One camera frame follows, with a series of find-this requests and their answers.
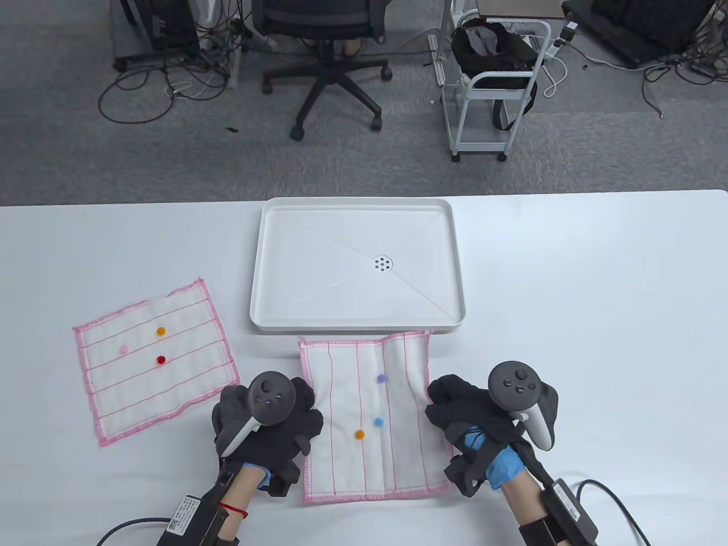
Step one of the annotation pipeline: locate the person's right hand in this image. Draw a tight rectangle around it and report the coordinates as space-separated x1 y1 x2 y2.
425 374 541 492

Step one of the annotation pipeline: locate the person's left hand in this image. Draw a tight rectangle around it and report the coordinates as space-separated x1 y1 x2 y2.
212 377 325 491

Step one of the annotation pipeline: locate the white pink-striped dish cloth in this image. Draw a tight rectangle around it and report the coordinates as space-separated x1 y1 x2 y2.
298 328 456 506
72 277 240 448

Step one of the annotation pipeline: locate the grey left hand controller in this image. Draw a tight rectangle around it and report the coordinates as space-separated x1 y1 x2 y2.
218 371 297 458

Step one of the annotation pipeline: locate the grey hand controller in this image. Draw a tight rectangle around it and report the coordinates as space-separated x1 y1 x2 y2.
487 361 560 452
218 371 297 458

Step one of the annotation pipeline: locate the grey right hand controller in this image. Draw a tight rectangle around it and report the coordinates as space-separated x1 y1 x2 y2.
487 361 560 452

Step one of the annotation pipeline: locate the black left wrist box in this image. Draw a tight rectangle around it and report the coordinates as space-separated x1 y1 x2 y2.
162 471 241 546

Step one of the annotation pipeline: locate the black wrist box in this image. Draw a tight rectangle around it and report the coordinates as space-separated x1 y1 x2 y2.
162 471 241 546
539 478 599 546

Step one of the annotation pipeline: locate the black right wrist box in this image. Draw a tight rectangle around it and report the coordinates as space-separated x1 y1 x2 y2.
539 478 599 546

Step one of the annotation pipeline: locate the white plastic tray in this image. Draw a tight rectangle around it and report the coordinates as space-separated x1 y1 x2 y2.
249 197 466 335

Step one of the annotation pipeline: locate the white metal cart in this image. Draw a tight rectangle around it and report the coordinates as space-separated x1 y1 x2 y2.
440 0 553 164

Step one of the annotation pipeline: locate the white power strip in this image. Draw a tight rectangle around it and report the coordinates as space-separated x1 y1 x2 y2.
427 33 446 87

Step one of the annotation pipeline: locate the black bag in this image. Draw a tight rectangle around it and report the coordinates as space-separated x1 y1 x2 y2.
450 15 539 132

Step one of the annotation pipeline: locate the black office chair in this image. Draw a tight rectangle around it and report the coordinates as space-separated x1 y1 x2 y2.
251 0 394 142

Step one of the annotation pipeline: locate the black flat equipment base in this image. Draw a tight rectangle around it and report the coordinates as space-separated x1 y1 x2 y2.
561 0 728 70

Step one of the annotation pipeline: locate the black equipment stand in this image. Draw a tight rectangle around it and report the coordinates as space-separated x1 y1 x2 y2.
110 0 242 73

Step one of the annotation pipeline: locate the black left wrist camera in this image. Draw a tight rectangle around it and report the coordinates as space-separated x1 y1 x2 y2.
266 460 303 499

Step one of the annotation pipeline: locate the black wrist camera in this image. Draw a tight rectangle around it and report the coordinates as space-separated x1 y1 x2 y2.
266 460 303 499
443 442 485 499

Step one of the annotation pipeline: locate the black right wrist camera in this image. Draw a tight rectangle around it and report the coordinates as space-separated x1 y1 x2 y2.
443 442 485 499

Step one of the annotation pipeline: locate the black right wrist strap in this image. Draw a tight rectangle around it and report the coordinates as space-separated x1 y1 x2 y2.
518 514 561 546

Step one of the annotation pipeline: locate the black right box cable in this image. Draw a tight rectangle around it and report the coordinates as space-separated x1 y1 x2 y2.
576 479 652 546

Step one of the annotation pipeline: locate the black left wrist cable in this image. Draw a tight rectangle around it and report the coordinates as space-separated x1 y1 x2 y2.
96 516 172 546

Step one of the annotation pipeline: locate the white floor cable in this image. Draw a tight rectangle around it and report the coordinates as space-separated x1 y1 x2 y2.
535 54 570 98

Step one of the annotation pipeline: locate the black floor cable bundle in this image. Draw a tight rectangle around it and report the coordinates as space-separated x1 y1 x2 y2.
97 54 241 125

